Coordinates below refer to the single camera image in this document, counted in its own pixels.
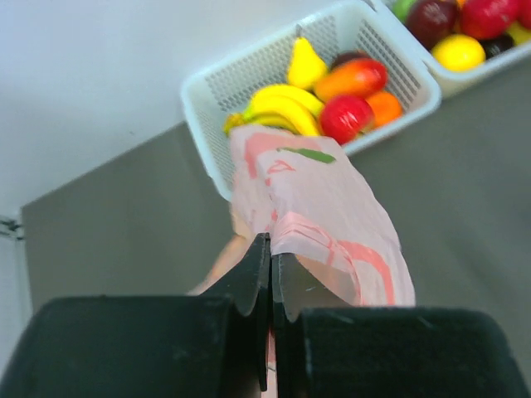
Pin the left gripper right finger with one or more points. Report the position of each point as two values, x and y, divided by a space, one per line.
298 299

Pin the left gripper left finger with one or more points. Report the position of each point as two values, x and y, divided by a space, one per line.
246 346

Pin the pink plastic bag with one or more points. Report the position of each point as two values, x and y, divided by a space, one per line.
305 193

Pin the red apple in left basket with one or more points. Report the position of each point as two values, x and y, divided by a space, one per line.
344 117

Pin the yellow banana bunch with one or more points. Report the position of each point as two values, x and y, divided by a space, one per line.
280 106

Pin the orange tangerine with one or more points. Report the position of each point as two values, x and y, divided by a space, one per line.
386 108

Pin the yellow pear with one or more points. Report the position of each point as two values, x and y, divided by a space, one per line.
306 67

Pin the red orange mango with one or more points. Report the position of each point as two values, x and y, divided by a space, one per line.
361 77

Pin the right white plastic basket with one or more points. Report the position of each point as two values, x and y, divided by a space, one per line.
511 46

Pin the white plastic basket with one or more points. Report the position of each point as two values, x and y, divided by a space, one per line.
511 46
341 32

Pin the left white plastic basket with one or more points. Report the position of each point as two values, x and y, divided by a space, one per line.
341 32

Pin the yellow lemon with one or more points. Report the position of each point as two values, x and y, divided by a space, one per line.
459 53

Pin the dark red apple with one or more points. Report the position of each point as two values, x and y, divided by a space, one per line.
430 21

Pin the green lime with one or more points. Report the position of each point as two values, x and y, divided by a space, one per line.
401 9

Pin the red apple middle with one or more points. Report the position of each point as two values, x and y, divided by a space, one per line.
487 19

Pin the red apple front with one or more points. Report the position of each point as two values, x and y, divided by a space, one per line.
524 17

